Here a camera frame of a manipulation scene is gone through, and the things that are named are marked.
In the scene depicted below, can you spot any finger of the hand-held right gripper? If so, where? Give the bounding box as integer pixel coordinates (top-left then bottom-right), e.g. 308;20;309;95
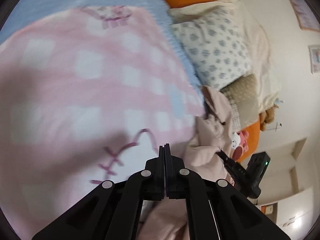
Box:
217;149;248;188

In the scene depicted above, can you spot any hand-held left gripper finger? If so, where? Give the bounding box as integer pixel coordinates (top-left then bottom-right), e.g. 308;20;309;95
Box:
165;144;292;240
31;144;166;240

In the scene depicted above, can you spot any beige pink garment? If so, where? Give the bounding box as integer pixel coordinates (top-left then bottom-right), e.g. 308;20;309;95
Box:
139;85;242;240

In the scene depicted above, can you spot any pink plush toy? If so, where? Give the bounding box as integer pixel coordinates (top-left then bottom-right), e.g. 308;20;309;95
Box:
231;130;250;159

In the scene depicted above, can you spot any white plush toy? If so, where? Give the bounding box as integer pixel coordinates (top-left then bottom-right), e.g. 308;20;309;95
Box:
229;132;242;153

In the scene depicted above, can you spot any orange headboard cushion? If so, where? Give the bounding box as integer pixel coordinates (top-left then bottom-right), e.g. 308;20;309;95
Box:
236;120;262;163

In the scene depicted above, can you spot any orange box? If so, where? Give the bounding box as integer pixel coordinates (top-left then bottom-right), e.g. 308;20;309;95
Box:
260;204;274;215

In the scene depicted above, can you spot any white wardrobe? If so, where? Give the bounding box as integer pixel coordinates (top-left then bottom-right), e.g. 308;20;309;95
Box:
259;185;317;233

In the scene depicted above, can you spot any brown teddy plush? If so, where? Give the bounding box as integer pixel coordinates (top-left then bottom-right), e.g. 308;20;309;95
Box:
259;104;279;132

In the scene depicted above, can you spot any beige dotted pillow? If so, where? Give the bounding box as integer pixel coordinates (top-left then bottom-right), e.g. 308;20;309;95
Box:
220;74;260;128

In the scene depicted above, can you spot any pink checkered blanket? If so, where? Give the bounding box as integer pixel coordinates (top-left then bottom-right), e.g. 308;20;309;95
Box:
0;6;208;220

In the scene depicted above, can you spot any cream duvet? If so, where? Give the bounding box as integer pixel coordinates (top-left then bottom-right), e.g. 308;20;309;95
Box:
167;0;282;113

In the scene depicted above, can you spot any white floral pillow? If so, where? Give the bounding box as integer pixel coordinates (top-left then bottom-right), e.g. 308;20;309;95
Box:
171;5;253;90

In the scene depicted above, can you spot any small framed wall picture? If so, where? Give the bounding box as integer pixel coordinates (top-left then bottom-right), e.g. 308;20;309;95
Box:
308;44;320;74

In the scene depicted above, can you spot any large framed wall picture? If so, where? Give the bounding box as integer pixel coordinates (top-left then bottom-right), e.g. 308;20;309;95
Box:
285;0;320;32

